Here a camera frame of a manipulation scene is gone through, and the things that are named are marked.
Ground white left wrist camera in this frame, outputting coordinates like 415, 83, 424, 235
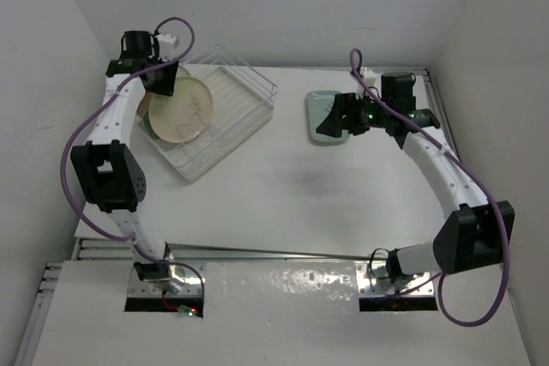
155, 33, 179, 62

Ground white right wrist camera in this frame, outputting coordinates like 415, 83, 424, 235
359, 67, 377, 87

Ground green and cream round plate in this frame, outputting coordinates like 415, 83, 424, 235
148, 76, 214, 143

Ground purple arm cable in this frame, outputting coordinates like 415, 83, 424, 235
59, 16, 207, 311
348, 47, 511, 325

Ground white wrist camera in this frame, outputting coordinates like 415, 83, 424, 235
359, 67, 377, 87
155, 33, 179, 62

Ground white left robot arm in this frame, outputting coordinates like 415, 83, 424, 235
69, 31, 178, 287

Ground teal rectangular divided plate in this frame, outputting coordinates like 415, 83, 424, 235
305, 89, 355, 147

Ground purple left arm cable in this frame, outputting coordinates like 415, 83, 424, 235
59, 16, 207, 311

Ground pink and cream round plate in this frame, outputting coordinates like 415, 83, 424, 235
136, 65, 190, 117

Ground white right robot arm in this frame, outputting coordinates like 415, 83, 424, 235
316, 73, 515, 283

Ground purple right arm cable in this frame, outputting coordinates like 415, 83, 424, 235
348, 47, 511, 325

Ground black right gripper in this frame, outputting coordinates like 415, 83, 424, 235
317, 91, 391, 138

